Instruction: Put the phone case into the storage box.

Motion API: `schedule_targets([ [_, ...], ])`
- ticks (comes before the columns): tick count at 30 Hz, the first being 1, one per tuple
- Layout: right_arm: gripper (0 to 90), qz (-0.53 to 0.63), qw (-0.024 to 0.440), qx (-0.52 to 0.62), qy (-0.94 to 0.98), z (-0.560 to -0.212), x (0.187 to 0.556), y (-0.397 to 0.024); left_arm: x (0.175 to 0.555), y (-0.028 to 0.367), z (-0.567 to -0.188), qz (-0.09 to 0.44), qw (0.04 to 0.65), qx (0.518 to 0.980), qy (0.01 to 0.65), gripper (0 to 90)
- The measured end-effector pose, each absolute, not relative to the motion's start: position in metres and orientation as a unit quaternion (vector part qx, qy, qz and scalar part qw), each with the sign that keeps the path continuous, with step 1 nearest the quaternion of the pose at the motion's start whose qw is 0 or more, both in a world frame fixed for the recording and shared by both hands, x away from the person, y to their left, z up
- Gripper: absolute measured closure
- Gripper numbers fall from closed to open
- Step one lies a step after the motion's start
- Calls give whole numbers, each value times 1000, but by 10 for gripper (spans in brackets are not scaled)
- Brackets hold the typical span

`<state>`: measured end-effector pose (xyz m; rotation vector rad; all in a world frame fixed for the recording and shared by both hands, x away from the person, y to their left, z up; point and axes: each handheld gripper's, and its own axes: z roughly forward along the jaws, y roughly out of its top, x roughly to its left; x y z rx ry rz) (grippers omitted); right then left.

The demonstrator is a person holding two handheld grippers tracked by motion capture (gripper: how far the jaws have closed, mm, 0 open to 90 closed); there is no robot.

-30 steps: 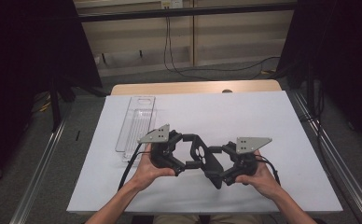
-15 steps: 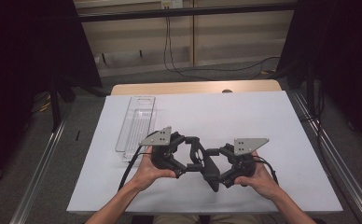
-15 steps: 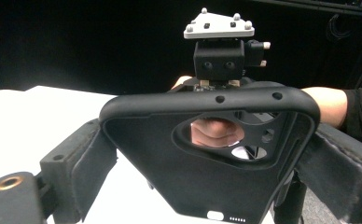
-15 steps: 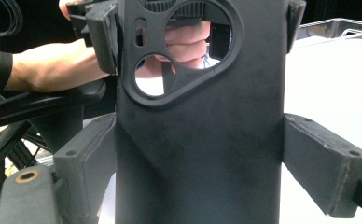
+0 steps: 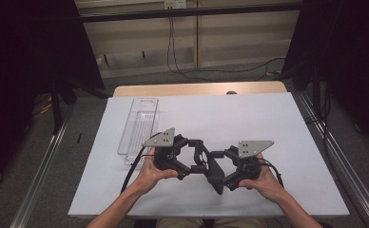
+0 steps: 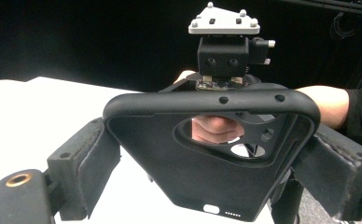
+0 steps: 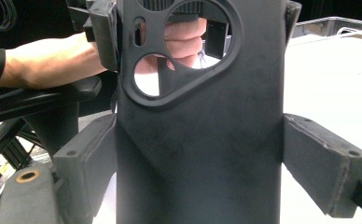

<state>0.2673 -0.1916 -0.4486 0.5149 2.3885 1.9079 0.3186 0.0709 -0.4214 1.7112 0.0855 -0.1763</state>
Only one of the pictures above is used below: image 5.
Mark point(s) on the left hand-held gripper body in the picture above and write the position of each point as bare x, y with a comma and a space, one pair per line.
163, 139

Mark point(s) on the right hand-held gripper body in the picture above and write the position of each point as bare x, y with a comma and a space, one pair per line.
250, 147

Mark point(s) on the black case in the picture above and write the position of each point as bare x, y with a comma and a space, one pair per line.
216, 177

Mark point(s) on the clear plastic storage bin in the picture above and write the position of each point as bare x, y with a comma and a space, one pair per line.
139, 126

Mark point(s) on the person's right hand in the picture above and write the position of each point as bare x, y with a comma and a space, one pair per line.
266, 185

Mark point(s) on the person's left hand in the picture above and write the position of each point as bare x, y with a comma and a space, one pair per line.
149, 177

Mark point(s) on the white table cover board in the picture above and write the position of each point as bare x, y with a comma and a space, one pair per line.
223, 120

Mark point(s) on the wooden table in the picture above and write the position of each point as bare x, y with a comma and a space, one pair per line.
189, 89

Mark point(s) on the black metal stand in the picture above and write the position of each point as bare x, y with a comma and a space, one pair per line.
57, 101

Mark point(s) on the black curtain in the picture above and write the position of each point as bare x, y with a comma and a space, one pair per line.
21, 63
347, 63

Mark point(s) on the long wooden desk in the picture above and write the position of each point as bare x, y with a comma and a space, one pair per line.
189, 12

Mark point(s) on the metal floor rail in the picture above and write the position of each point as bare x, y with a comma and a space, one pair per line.
38, 177
341, 158

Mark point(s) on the white wall socket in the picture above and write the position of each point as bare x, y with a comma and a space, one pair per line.
174, 3

